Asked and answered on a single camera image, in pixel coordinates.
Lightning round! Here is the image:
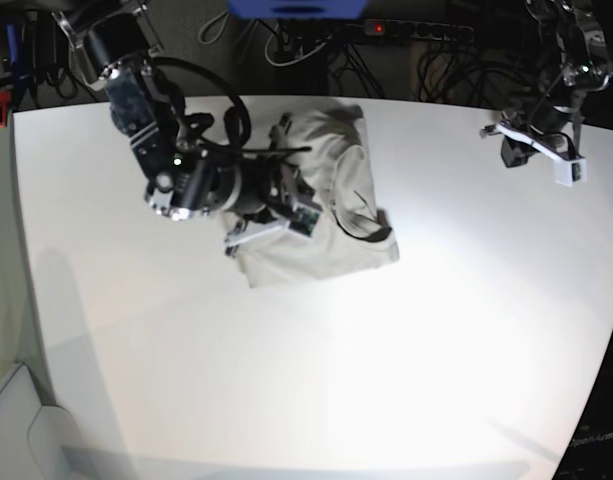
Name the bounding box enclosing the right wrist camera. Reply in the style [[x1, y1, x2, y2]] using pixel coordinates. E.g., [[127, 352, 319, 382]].
[[288, 203, 322, 238]]

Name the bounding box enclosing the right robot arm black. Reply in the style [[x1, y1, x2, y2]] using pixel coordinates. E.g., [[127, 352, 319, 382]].
[[51, 1, 322, 256]]

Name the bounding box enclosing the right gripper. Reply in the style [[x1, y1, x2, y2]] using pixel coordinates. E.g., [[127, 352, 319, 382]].
[[223, 114, 316, 258]]

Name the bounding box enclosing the black power strip red light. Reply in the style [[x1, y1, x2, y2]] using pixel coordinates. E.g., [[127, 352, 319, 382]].
[[363, 19, 475, 44]]

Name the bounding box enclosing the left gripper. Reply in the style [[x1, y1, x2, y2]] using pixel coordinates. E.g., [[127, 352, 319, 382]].
[[479, 117, 584, 168]]

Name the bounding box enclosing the grey t-shirt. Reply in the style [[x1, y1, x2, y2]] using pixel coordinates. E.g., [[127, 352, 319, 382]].
[[236, 100, 399, 288]]

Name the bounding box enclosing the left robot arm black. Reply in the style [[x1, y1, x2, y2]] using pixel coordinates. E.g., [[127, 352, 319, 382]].
[[481, 1, 613, 168]]

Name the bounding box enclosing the blue handled tool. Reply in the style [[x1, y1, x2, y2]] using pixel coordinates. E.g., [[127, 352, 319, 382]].
[[6, 24, 28, 84]]

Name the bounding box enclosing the white cable loop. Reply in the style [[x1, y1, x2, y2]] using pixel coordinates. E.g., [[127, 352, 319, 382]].
[[263, 29, 328, 68]]

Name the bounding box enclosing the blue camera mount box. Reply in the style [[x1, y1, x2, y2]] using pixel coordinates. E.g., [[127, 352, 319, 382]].
[[227, 0, 368, 19]]

